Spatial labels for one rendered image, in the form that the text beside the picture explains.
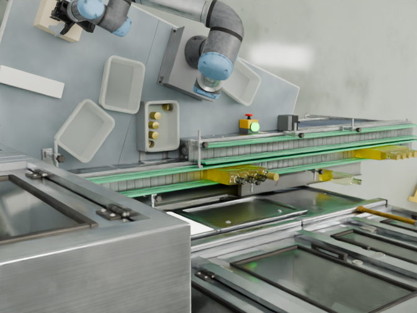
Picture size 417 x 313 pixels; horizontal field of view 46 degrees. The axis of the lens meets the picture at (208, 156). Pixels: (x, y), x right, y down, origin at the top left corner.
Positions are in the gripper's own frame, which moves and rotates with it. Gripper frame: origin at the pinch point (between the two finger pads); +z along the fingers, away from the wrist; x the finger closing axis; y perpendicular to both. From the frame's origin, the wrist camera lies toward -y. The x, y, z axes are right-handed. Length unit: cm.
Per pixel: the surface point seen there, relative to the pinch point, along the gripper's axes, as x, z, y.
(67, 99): 28.4, 5.2, -13.3
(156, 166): 44, -7, -55
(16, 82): 29.1, -0.9, 9.1
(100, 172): 53, -8, -31
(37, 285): 63, -133, 33
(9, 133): 48.2, 5.2, 4.2
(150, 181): 51, -7, -55
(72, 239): 57, -130, 29
